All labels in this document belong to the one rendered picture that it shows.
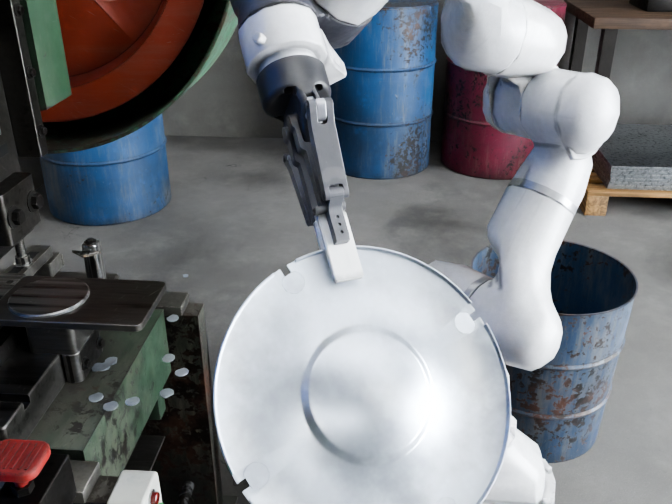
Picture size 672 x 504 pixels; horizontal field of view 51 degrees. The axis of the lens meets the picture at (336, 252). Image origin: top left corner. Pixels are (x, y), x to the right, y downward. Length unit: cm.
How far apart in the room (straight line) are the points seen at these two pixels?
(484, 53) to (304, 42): 30
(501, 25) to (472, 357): 43
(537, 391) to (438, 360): 119
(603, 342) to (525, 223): 82
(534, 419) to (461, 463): 125
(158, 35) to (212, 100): 318
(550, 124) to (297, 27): 43
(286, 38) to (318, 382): 34
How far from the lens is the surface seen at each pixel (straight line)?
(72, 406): 120
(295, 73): 73
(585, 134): 103
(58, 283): 125
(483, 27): 93
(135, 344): 131
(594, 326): 180
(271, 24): 76
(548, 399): 190
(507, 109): 110
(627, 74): 455
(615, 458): 213
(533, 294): 105
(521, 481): 124
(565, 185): 110
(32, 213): 119
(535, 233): 107
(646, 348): 261
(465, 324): 73
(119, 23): 141
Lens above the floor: 136
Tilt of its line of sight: 27 degrees down
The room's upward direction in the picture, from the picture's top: straight up
